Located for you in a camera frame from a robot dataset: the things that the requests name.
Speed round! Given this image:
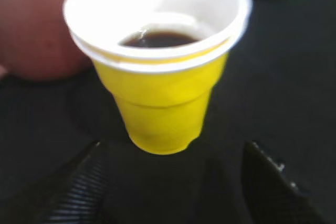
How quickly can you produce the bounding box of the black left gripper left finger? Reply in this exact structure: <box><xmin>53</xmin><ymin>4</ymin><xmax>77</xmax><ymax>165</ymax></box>
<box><xmin>34</xmin><ymin>142</ymin><xmax>118</xmax><ymax>223</ymax></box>

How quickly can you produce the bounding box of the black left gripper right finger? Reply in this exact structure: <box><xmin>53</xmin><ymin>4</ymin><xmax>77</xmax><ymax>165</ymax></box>
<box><xmin>243</xmin><ymin>141</ymin><xmax>327</xmax><ymax>223</ymax></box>

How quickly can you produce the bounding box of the yellow paper cup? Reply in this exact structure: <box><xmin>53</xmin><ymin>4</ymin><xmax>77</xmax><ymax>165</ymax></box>
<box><xmin>62</xmin><ymin>0</ymin><xmax>253</xmax><ymax>155</ymax></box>

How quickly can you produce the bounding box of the red ceramic mug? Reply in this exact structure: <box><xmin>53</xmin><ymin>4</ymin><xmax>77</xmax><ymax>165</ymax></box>
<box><xmin>1</xmin><ymin>0</ymin><xmax>91</xmax><ymax>81</ymax></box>

